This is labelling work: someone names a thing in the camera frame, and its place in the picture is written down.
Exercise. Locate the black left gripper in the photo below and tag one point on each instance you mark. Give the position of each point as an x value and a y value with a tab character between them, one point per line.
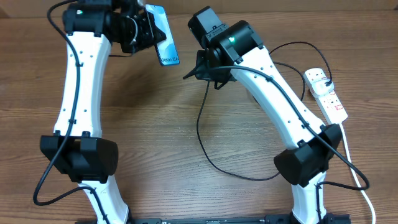
151	35

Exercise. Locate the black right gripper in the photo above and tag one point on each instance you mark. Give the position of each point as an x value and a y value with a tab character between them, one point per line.
202	73

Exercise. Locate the blue Samsung Galaxy smartphone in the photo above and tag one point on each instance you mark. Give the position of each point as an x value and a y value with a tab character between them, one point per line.
165	46

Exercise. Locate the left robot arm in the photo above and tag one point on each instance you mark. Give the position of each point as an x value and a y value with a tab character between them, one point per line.
76	148

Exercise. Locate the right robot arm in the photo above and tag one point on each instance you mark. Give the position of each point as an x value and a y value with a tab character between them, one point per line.
237	52

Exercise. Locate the white charger plug adapter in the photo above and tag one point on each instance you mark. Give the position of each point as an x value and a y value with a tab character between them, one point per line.
321	88

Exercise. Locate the white power strip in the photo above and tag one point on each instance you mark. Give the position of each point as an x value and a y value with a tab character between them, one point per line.
330	105

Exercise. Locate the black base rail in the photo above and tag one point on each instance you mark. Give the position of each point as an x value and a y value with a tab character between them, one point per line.
268	219

